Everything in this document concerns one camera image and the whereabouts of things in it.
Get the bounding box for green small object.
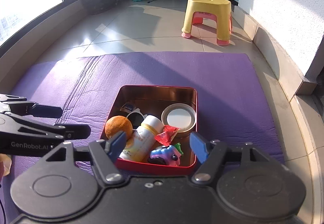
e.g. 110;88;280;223
174;143;183;156

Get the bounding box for orange fruit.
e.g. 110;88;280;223
104;115;133;140

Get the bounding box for white yellow bottle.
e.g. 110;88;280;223
119;115;164;162

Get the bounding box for round metal tin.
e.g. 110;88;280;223
161;103;197;138

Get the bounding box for red snack packet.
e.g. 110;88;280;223
154;125;180;147

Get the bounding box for white sunglasses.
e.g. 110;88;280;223
126;108;147;130

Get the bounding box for small blue cream tin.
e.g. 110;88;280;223
120;102;136;114

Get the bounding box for person hand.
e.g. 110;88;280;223
0;154;12;178

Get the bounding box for purple floor mat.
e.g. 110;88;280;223
5;52;299;223

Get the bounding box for red metal tin box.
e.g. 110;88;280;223
101;85;198;176

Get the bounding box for yellow plastic stool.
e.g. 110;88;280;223
181;0;232;46

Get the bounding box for dark woven plant basket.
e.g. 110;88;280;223
81;0;115;15

